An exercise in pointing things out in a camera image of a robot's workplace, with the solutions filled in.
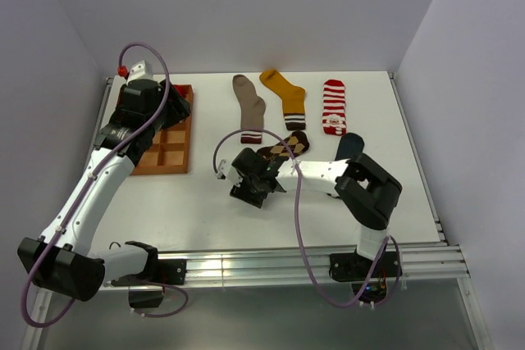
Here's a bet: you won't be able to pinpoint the brown argyle sock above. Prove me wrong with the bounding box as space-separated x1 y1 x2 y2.
256 130 312 166

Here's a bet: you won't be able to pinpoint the wooden compartment tray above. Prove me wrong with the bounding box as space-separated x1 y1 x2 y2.
130 84 194 177

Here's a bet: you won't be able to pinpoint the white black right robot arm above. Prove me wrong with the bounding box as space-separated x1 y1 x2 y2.
217 148 402 276

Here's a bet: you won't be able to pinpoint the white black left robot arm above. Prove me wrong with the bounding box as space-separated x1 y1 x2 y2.
17 79 191 302

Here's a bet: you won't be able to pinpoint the rolled red socks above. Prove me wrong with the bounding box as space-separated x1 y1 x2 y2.
172 84 189 98

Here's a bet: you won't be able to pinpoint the taupe sock with striped cuff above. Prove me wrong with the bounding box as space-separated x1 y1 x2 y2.
232 75 266 144

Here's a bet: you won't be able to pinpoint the mustard yellow sock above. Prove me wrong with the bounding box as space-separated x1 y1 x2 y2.
259 69 306 131

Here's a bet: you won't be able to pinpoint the navy blue sock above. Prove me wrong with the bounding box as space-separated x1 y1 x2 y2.
335 133 365 161

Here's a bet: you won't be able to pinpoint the red white striped sock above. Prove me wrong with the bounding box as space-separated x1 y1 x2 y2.
322 80 347 136

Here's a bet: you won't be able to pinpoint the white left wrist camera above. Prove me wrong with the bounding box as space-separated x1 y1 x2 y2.
117 61 153 83

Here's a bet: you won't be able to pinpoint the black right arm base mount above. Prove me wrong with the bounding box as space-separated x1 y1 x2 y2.
328 252 403 305

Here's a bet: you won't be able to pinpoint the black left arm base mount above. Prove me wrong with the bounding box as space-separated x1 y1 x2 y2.
111 259 187 310

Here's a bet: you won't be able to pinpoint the aluminium frame rail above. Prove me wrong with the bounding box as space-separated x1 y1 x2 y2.
159 243 470 289

